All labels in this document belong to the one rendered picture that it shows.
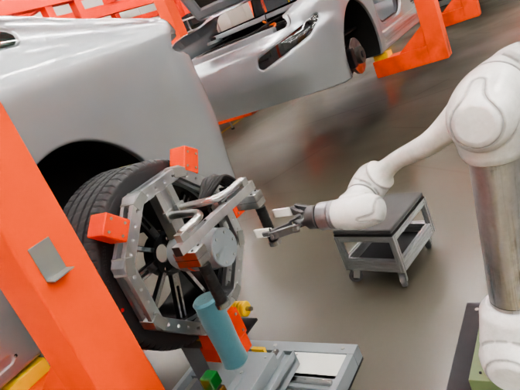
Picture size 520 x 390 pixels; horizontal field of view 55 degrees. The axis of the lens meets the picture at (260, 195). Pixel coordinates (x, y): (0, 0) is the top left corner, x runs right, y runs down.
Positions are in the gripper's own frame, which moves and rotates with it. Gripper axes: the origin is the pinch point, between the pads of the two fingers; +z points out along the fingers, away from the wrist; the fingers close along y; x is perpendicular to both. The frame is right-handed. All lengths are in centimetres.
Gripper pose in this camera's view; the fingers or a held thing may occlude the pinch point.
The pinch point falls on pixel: (267, 223)
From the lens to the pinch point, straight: 170.4
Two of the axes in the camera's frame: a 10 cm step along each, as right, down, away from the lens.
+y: 4.7, -4.6, 7.5
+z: -8.0, 1.4, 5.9
